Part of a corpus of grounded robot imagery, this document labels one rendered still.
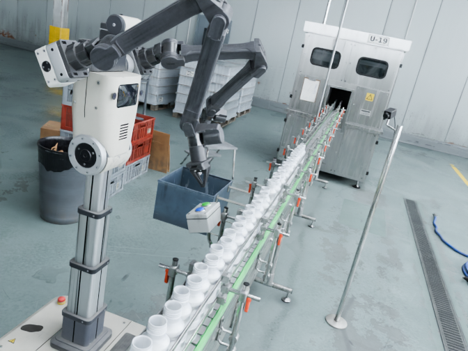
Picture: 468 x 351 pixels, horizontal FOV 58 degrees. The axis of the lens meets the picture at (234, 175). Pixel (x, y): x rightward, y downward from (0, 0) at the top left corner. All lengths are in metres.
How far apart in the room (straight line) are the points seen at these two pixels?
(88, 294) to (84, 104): 0.82
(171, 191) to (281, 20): 9.98
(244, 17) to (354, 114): 6.62
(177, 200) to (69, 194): 1.58
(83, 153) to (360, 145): 4.96
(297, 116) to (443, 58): 6.19
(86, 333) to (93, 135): 0.90
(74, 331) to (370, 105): 4.95
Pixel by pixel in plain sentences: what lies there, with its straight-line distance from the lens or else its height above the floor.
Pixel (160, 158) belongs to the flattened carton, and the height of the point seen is 0.18.
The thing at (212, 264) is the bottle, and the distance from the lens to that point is 1.10.
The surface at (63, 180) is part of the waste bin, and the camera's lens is 3.55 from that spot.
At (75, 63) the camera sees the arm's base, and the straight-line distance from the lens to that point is 1.45.
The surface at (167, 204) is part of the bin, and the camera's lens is 2.21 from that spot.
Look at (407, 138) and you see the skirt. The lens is 11.79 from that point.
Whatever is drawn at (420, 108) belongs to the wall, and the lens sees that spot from 11.74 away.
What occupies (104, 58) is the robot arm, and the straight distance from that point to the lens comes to 1.38.
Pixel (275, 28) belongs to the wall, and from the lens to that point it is 11.90.
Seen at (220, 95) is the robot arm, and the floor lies 1.44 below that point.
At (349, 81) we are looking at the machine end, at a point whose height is 1.45.
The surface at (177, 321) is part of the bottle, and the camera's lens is 0.93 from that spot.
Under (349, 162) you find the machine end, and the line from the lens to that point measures 6.26.
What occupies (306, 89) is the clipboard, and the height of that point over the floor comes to 1.21.
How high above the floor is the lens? 1.71
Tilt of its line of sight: 18 degrees down
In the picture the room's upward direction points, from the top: 12 degrees clockwise
